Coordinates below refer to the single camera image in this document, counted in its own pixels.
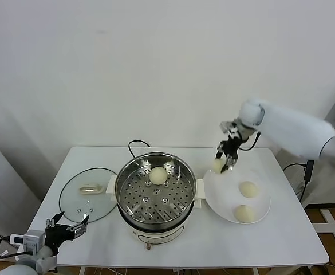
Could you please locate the white side desk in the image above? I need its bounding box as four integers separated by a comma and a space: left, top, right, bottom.
313, 167, 335, 250

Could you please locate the white steamed baozi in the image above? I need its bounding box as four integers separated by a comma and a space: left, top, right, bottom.
233, 204, 257, 224
211, 159, 227, 175
149, 166, 169, 186
238, 180, 259, 199

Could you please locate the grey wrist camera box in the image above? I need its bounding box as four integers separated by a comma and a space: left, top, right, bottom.
9, 229, 46, 255
220, 120, 239, 138

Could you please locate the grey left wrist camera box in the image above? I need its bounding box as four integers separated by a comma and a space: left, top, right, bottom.
9, 229, 46, 255

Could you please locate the black laptop charger cable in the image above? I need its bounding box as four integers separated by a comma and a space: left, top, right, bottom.
282, 159, 316, 203

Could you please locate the perforated steel steamer basket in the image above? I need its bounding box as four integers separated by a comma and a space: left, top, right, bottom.
115, 152, 198, 230

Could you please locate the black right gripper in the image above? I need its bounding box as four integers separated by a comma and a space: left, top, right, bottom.
214, 133, 243, 174

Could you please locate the black cooker power cord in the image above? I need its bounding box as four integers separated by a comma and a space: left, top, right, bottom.
128, 139, 151, 159

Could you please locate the round glass pot lid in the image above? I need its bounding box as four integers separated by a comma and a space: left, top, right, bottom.
59, 168, 119, 224

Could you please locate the white electric cooker base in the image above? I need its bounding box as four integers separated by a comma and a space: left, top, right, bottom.
106, 174, 207, 250

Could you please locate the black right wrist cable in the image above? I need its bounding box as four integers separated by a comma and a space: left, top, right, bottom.
239, 131, 262, 152

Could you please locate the white oval plate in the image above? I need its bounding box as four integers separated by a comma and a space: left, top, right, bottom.
203, 163, 272, 225

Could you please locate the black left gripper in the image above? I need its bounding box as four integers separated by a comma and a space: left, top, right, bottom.
43, 211, 91, 256

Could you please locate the white cabinet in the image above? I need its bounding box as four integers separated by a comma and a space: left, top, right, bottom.
0, 130, 42, 263

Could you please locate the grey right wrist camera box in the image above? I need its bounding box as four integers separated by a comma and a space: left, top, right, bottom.
220, 120, 239, 138

